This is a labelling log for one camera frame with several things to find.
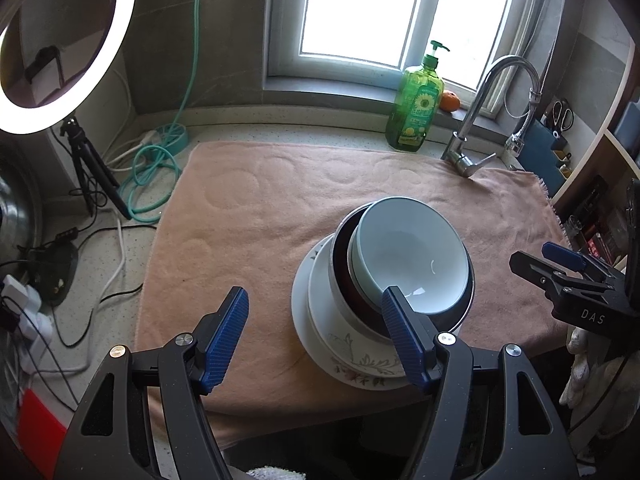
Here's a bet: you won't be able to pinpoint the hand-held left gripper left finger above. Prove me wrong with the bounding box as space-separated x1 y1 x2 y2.
60 286 249 480

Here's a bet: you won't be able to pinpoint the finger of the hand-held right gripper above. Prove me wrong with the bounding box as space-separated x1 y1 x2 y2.
509 251 568 303
541 241 616 281

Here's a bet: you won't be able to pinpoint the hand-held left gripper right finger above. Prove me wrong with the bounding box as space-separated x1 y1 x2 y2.
381 286 581 480

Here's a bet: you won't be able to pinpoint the large steel bowl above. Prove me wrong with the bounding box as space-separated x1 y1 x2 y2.
332 200 475 342

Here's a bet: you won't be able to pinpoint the white deep plate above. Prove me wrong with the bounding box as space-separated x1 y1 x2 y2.
308 240 407 380

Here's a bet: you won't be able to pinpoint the white ceramic bowl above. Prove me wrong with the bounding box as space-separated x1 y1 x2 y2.
352 197 471 315

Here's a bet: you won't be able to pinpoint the large pink floral plate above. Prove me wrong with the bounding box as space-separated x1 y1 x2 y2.
291 237 426 392

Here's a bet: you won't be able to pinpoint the red-sided steel bowl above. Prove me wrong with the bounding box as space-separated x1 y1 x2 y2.
334 210 388 328

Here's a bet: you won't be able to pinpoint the person's right hand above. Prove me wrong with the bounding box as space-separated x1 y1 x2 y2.
559 324 636 411

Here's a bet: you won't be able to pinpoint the red printed box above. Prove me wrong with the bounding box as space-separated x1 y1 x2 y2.
587 232 618 261

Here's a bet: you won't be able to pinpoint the white wooden shelf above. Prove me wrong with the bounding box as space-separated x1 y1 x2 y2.
550 50 640 271

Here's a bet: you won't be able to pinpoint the blue knife holder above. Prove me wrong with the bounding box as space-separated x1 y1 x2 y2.
517 121 573 196

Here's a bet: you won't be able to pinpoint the pink towel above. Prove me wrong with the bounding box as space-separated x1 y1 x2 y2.
134 141 568 453

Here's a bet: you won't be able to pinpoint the black scissors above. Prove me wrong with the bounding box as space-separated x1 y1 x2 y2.
542 99 576 133

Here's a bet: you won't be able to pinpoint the blue flat board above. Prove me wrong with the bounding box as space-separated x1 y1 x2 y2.
612 105 640 146

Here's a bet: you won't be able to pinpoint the steel kitchen faucet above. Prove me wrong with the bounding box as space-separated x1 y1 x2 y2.
441 55 543 179

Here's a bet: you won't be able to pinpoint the black round base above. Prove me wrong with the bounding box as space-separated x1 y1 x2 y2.
27 247 79 307

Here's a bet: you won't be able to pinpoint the green dish soap bottle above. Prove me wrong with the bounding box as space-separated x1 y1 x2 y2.
386 40 451 152

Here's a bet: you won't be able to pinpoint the red flat object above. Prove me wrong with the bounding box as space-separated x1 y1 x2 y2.
19 389 68 463

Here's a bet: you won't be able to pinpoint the white power strip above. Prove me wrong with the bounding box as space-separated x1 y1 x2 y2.
0 275 55 358

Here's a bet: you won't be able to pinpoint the black tripod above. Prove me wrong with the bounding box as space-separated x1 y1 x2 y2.
59 117 133 221

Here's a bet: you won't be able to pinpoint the steel pot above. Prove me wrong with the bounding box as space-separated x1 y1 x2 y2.
0 147 43 266

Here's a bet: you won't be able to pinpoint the white window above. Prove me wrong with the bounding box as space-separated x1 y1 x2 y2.
265 0 533 121

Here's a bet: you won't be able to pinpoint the white cable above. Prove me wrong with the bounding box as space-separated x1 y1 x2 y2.
100 217 128 306

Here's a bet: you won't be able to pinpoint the teal hose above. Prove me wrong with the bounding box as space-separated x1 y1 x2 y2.
117 0 203 226

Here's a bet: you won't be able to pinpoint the white ring light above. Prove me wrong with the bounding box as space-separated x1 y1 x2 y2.
0 0 137 135

